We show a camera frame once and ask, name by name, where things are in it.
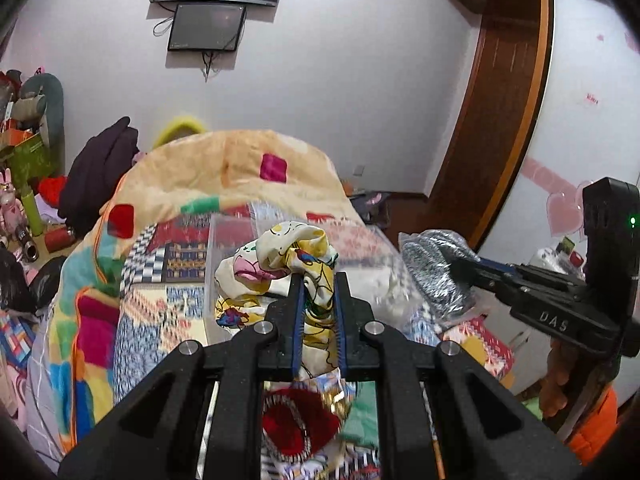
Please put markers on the dark purple jacket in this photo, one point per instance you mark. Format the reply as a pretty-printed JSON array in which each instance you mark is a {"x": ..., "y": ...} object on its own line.
[{"x": 95, "y": 173}]

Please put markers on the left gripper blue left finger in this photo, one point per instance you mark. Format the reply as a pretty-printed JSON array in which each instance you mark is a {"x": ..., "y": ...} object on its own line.
[{"x": 297, "y": 292}]

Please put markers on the clear plastic storage box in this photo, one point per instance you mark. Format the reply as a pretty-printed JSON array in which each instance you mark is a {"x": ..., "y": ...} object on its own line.
[{"x": 375, "y": 271}]

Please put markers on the grey speckled socks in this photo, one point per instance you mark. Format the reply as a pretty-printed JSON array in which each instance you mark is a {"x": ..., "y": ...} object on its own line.
[{"x": 428, "y": 256}]

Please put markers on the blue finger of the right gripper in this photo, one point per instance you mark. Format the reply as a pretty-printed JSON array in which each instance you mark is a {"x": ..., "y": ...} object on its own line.
[
  {"x": 469, "y": 273},
  {"x": 497, "y": 268}
]

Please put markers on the green knitted cloth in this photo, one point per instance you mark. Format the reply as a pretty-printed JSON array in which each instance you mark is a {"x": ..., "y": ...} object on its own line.
[{"x": 361, "y": 424}]

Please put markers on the brown wooden door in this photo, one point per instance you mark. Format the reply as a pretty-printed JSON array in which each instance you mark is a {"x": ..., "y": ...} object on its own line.
[{"x": 492, "y": 126}]

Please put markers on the pink bunny toy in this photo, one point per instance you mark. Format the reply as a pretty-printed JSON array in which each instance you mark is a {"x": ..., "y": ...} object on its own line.
[{"x": 13, "y": 217}]

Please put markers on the purple backpack on floor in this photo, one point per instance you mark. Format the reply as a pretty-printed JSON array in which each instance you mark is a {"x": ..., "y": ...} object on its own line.
[{"x": 372, "y": 207}]

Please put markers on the grey plush toy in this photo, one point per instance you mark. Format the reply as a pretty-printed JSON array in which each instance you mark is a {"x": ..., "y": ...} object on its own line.
[{"x": 40, "y": 105}]

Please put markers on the red pouch with trim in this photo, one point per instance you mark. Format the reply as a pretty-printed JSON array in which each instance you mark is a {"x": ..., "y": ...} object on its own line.
[{"x": 296, "y": 424}]

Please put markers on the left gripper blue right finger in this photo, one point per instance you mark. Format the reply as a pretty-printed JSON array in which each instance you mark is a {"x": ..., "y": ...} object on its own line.
[{"x": 341, "y": 302}]

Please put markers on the right hand holding gripper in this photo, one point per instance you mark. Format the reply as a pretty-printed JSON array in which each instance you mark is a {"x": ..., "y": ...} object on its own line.
[{"x": 561, "y": 361}]

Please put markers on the small wall monitor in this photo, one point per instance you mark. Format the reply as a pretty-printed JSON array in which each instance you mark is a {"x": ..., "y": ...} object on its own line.
[{"x": 206, "y": 27}]

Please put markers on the wall power socket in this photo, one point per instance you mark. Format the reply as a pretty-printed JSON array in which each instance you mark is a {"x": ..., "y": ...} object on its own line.
[{"x": 358, "y": 169}]

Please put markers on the green cardboard box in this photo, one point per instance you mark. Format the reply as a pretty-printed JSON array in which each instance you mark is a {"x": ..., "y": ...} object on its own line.
[{"x": 29, "y": 160}]

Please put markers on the beige fleece blanket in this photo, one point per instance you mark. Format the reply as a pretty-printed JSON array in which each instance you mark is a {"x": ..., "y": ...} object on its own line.
[{"x": 199, "y": 174}]

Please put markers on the patchwork patterned bed sheet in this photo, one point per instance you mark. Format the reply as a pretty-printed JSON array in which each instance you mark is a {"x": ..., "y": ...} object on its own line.
[{"x": 207, "y": 276}]

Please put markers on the cartoon print fabric scrunchie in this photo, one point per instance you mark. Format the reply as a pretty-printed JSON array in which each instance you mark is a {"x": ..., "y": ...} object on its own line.
[{"x": 260, "y": 271}]

